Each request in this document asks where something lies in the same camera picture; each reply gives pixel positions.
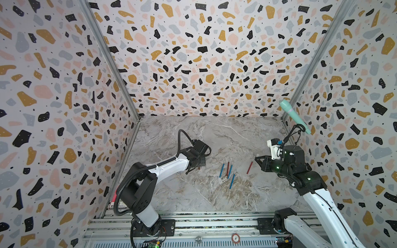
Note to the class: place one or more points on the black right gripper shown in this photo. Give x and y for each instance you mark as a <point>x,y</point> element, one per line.
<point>267,165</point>

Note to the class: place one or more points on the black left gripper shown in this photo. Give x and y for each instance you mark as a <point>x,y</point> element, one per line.
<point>204,162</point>

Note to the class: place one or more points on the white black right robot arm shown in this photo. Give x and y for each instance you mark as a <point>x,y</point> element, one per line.
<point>288,162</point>

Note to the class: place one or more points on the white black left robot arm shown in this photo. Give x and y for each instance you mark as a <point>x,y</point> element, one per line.
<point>134,194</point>

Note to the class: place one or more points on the black microphone stand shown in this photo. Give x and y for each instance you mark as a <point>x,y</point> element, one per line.
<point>297,128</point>

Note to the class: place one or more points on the mint green microphone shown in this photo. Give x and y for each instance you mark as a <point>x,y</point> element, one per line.
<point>286,106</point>

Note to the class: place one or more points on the rainbow knife set package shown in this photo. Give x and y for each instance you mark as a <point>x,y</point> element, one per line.
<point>113,200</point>

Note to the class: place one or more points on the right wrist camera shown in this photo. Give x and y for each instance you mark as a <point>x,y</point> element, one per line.
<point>275,148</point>

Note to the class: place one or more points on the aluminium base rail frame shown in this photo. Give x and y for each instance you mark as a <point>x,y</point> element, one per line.
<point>196,230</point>

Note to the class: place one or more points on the aluminium corner post left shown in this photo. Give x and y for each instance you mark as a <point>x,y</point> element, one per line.
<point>90,18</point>

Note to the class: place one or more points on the aluminium corner post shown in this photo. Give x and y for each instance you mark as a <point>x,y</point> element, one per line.
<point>90,18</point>
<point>341,13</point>

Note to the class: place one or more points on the aluminium corner post right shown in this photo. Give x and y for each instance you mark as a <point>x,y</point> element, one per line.
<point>341,13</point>

